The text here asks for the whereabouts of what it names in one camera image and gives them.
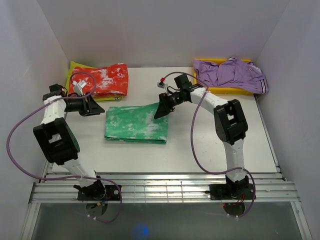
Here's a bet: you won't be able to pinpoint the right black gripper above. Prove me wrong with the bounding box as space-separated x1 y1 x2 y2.
154 91 186 120

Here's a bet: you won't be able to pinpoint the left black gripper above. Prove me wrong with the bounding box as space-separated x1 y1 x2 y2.
64 92 106 117

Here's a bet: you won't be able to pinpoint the green tie-dye trousers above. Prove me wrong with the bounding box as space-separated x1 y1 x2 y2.
104 102 169 144

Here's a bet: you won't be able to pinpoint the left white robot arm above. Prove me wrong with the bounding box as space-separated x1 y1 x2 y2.
33 84 106 200

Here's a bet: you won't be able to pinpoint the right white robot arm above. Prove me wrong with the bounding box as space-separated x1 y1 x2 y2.
154 72 254 202

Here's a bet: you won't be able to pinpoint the red tie-dye folded trousers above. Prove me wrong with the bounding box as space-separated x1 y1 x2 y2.
68 63 129 96

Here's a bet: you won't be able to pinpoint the yellow folded trousers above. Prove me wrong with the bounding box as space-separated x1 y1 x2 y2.
65 61 124 102

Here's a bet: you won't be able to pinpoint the purple trousers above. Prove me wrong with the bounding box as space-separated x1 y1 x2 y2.
193 56 269 95

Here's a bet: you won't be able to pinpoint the yellow plastic tray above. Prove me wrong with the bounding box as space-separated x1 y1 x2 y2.
192 57 253 96

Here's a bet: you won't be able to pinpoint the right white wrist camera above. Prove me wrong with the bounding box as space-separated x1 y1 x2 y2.
156 77 167 89

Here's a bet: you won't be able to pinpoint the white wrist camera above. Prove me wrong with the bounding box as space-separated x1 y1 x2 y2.
72 80 87 96
156 77 167 89

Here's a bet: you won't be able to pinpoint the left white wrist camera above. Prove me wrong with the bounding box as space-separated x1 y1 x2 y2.
72 80 87 96

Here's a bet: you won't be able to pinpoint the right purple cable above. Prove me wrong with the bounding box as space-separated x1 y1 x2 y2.
161 71 257 219

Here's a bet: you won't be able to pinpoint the aluminium rail frame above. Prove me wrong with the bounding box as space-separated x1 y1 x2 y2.
29 172 300 204

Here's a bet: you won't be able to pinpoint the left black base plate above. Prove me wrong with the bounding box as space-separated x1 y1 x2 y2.
76 185 120 202

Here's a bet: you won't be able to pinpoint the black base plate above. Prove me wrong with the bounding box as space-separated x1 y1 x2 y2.
76 185 120 202
205 183 256 200

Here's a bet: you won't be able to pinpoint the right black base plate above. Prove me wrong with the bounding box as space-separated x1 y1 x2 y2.
205 183 256 200

